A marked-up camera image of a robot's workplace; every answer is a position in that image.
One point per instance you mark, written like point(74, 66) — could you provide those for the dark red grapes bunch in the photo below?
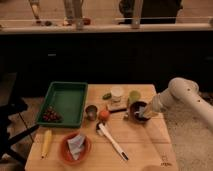
point(50, 115)

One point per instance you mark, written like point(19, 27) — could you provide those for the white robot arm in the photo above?
point(185, 91)

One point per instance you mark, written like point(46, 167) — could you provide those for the grey folded cloth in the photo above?
point(76, 146)

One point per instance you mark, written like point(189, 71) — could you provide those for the dark purple bowl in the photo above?
point(134, 112)

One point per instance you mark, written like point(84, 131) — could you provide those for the orange tomato toy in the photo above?
point(104, 115)

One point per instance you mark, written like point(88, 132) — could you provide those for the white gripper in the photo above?
point(154, 107)

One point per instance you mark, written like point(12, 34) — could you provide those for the white handled spatula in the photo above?
point(102, 130)

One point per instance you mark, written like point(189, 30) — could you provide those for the small green lime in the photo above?
point(106, 96)

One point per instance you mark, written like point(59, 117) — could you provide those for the black chair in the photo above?
point(11, 104)

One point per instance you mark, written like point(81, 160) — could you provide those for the green plastic tray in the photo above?
point(67, 99)

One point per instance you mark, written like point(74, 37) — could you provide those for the white plastic cup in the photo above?
point(116, 93)

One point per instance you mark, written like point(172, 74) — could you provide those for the small metal cup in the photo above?
point(91, 112)

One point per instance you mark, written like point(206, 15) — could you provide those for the blue sponge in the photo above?
point(141, 111)

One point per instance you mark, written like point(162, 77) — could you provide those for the orange bowl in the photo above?
point(64, 152)

